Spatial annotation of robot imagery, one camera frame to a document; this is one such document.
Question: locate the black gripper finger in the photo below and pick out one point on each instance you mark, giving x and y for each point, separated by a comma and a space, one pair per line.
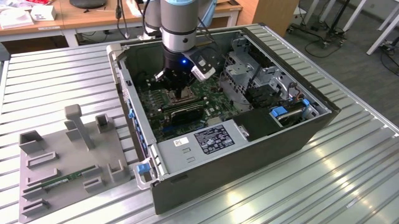
167, 78
187, 81

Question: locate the silver CPU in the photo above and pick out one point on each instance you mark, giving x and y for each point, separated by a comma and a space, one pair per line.
187, 92

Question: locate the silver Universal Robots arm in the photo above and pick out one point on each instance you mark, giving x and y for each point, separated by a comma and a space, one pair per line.
179, 35

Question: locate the green motherboard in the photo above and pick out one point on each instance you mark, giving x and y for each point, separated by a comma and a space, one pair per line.
215, 105

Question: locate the black graphics card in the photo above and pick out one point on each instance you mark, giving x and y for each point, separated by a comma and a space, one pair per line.
187, 115

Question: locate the metal drive cage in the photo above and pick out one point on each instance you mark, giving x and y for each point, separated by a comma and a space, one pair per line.
241, 70

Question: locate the small silver heatsink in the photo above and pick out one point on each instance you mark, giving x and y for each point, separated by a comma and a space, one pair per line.
214, 121

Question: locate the blue card retainer clip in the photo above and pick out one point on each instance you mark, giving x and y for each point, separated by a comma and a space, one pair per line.
130, 114

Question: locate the black plastic shroud box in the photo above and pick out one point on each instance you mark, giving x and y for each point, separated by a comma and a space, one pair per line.
255, 126

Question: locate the grey power supply unit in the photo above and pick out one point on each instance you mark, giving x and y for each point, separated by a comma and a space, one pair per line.
187, 151

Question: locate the hard disk in blue carrier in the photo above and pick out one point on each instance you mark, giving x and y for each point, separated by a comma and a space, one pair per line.
278, 112

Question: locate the wooden cabinet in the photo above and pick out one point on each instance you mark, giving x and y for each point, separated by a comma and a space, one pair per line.
274, 14

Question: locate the black round object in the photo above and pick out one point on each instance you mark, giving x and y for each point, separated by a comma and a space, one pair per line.
87, 3

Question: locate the small blue clip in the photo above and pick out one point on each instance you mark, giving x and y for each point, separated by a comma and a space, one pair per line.
305, 102

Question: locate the black open PC case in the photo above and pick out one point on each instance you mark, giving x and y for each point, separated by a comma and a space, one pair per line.
234, 177

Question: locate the grey parts rack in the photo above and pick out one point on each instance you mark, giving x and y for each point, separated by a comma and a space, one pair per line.
71, 163

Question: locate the small white printed box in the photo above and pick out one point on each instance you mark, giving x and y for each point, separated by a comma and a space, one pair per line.
43, 12

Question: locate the red white package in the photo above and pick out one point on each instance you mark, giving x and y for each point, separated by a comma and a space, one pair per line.
38, 2

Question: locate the large white box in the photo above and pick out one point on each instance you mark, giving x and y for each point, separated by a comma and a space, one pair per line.
15, 21

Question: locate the black wheeled stand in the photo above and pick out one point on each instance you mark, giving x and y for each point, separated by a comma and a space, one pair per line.
339, 14

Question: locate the green RAM stick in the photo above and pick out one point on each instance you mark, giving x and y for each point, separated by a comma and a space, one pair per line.
59, 181

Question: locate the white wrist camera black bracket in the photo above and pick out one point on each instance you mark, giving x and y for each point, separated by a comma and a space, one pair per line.
202, 70

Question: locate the wooden desk white frame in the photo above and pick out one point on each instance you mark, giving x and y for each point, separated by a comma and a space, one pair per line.
47, 25
94, 16

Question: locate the white table frame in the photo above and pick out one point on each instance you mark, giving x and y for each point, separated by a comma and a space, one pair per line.
384, 37
355, 14

